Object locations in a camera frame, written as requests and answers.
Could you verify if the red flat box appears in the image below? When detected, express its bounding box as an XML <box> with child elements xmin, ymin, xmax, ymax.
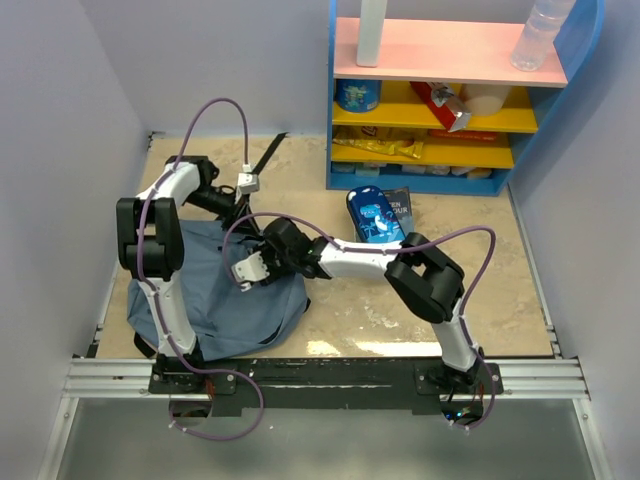
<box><xmin>428</xmin><ymin>129</ymin><xmax>499</xmax><ymax>143</ymax></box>

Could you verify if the blue wooden shelf unit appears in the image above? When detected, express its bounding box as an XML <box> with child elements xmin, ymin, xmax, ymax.
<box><xmin>326</xmin><ymin>1</ymin><xmax>605</xmax><ymax>196</ymax></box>

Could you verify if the blue dinosaur pencil case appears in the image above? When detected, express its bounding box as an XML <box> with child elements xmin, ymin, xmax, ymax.
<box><xmin>346</xmin><ymin>186</ymin><xmax>405</xmax><ymax>244</ymax></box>

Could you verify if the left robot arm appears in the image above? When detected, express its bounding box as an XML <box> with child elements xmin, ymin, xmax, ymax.
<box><xmin>116</xmin><ymin>156</ymin><xmax>248</xmax><ymax>392</ymax></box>

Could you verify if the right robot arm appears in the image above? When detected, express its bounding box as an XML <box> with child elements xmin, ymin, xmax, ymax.
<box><xmin>232</xmin><ymin>215</ymin><xmax>496</xmax><ymax>393</ymax></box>

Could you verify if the dark blue book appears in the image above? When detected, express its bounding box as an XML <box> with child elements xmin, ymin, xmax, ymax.
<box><xmin>382</xmin><ymin>188</ymin><xmax>414</xmax><ymax>238</ymax></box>

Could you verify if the white tall bottle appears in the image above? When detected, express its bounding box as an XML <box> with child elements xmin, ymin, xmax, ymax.
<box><xmin>356</xmin><ymin>0</ymin><xmax>387</xmax><ymax>68</ymax></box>

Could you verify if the aluminium rail frame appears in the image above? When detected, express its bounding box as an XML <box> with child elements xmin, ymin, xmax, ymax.
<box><xmin>37</xmin><ymin>294</ymin><xmax>614</xmax><ymax>480</ymax></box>

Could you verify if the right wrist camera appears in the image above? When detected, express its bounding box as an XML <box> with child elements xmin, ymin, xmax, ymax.
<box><xmin>231</xmin><ymin>252</ymin><xmax>270</xmax><ymax>291</ymax></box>

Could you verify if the yellow chips bag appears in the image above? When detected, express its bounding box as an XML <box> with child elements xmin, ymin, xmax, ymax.
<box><xmin>332</xmin><ymin>125</ymin><xmax>427</xmax><ymax>159</ymax></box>

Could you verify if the blue snack can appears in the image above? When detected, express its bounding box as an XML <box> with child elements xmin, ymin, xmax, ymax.
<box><xmin>335</xmin><ymin>79</ymin><xmax>382</xmax><ymax>113</ymax></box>

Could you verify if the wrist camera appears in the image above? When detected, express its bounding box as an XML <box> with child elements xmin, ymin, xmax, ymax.
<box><xmin>236</xmin><ymin>172</ymin><xmax>260</xmax><ymax>196</ymax></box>
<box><xmin>231</xmin><ymin>252</ymin><xmax>270</xmax><ymax>291</ymax></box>

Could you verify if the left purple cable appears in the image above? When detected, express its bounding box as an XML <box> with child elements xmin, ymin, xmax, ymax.
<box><xmin>134</xmin><ymin>97</ymin><xmax>266</xmax><ymax>442</ymax></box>

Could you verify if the red silver snack box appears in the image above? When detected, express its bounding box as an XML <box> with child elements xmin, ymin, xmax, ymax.
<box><xmin>410</xmin><ymin>81</ymin><xmax>472</xmax><ymax>132</ymax></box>

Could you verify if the white round container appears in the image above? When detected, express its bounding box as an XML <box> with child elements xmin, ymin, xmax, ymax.
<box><xmin>460</xmin><ymin>84</ymin><xmax>512</xmax><ymax>116</ymax></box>

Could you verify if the blue fabric backpack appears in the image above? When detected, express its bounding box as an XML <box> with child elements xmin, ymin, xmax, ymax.
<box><xmin>126</xmin><ymin>203</ymin><xmax>310</xmax><ymax>361</ymax></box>

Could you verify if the clear plastic water bottle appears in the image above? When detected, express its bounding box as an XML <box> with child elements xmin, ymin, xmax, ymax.
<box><xmin>510</xmin><ymin>0</ymin><xmax>576</xmax><ymax>71</ymax></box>

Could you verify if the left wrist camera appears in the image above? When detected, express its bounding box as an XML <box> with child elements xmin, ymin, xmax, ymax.
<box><xmin>236</xmin><ymin>172</ymin><xmax>260</xmax><ymax>196</ymax></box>

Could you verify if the purple cable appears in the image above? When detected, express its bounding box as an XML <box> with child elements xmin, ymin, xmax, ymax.
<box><xmin>134</xmin><ymin>97</ymin><xmax>266</xmax><ymax>442</ymax></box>
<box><xmin>221</xmin><ymin>212</ymin><xmax>497</xmax><ymax>431</ymax></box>

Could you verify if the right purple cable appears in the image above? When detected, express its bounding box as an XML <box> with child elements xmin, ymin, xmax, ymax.
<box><xmin>221</xmin><ymin>212</ymin><xmax>497</xmax><ymax>431</ymax></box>

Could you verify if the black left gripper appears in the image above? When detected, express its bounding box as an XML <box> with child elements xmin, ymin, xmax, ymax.
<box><xmin>185</xmin><ymin>186</ymin><xmax>259</xmax><ymax>237</ymax></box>

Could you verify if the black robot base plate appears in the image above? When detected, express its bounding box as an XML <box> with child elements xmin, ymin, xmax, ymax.
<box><xmin>148</xmin><ymin>357</ymin><xmax>504</xmax><ymax>422</ymax></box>

